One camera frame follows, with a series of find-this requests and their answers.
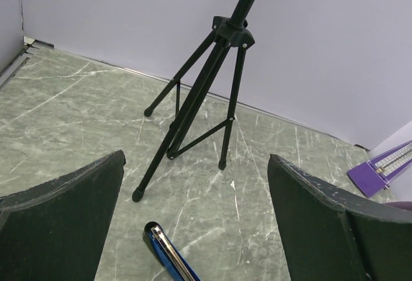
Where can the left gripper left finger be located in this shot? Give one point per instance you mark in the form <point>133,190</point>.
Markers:
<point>57,230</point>

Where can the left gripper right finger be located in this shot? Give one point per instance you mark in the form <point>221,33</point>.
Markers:
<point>329,233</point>

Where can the purple metronome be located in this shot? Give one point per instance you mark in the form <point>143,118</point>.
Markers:
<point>376,174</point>

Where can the aluminium rail frame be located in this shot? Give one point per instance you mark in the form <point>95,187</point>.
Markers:
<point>31,46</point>

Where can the blue black stapler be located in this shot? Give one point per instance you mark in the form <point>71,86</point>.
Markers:
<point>167,255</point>

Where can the black perforated music stand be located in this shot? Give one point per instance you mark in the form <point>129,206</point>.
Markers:
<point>227,33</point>

